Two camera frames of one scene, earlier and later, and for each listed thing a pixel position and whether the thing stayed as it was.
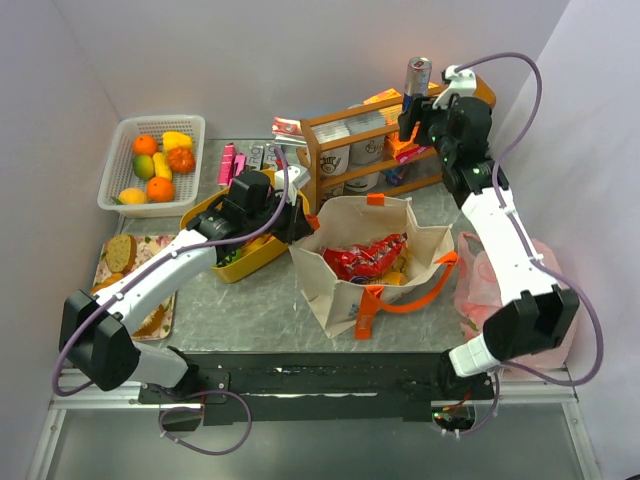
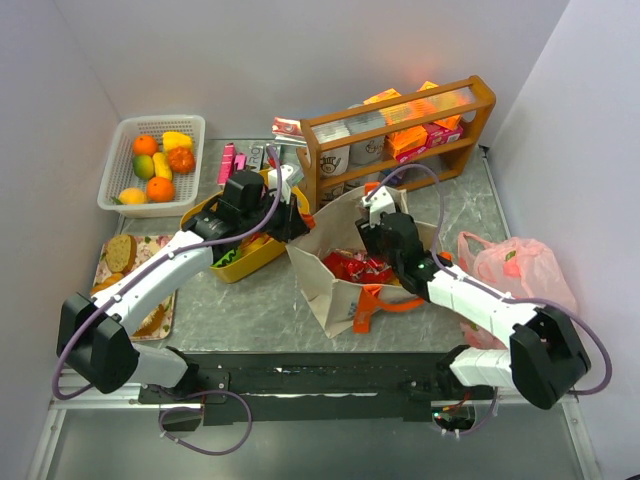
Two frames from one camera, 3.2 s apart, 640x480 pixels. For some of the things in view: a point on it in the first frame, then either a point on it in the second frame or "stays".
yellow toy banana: (162, 168) stays
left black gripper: (293, 225) stays
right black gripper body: (417, 116) → (370, 232)
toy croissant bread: (116, 276) stays
